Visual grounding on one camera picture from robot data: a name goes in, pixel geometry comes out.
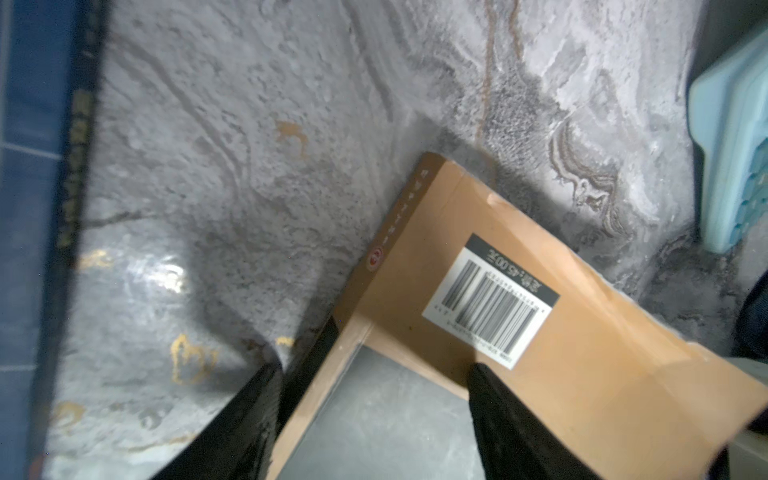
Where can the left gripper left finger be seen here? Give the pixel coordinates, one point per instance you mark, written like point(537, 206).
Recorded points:
point(238, 442)

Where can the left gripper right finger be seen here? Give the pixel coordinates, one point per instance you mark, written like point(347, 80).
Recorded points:
point(512, 442)

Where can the brown black book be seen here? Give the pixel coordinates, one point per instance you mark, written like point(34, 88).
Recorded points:
point(458, 276)

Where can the teal calculator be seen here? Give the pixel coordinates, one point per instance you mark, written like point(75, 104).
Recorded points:
point(727, 119)

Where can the blue book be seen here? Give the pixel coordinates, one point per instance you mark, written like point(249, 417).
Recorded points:
point(50, 62)

